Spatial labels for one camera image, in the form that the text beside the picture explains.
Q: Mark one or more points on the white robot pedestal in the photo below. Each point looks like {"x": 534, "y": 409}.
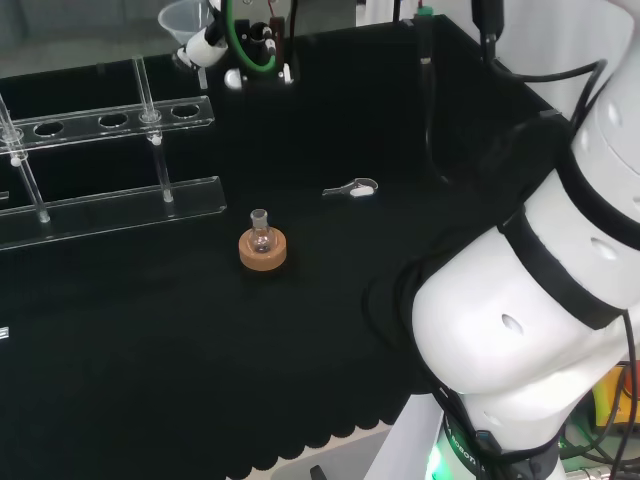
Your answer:
{"x": 405, "y": 440}

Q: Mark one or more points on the clear acrylic funnel stand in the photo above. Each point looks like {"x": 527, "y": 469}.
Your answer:
{"x": 125, "y": 207}

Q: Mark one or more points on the small round-bottom glass flask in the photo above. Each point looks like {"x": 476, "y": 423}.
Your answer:
{"x": 261, "y": 240}

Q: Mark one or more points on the clear plastic funnel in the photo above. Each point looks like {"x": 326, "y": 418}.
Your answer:
{"x": 180, "y": 20}

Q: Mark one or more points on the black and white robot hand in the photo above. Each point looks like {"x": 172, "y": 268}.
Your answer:
{"x": 260, "y": 55}

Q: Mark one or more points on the yellow stop button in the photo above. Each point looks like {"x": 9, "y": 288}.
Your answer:
{"x": 607, "y": 395}

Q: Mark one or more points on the black bench cloth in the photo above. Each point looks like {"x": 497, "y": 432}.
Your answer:
{"x": 150, "y": 350}

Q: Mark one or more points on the white striped tag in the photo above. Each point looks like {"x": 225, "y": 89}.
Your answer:
{"x": 4, "y": 333}

